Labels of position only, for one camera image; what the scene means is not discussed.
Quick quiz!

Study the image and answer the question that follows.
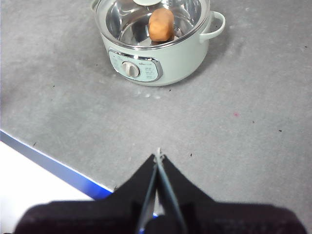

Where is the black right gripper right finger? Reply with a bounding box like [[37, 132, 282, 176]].
[[158, 155, 308, 234]]

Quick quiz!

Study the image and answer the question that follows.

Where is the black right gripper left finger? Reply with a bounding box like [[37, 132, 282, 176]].
[[14, 153, 157, 234]]

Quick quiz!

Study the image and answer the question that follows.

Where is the brown potato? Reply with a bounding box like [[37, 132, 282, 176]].
[[148, 7, 176, 42]]

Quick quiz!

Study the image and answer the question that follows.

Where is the pale green electric pot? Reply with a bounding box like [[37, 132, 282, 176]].
[[91, 0, 226, 87]]

